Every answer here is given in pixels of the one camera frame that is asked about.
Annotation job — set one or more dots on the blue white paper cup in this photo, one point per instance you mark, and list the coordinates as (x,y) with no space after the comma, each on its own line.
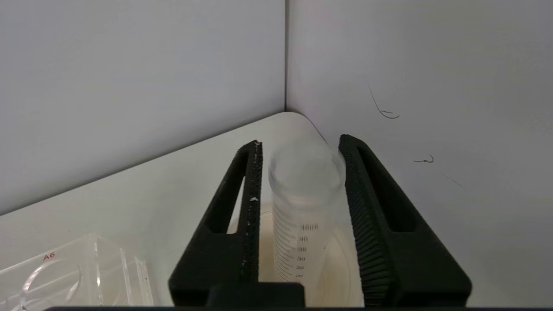
(339,276)

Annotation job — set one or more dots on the test tube with red pigment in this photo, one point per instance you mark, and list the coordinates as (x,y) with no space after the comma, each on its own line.
(304,194)

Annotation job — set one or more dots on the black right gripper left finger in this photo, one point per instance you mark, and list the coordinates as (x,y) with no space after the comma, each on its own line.
(224,255)

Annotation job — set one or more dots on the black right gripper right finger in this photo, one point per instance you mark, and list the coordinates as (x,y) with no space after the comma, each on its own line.
(402,259)

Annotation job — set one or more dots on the clear acrylic test tube rack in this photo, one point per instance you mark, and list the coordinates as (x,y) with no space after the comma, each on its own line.
(86,276)

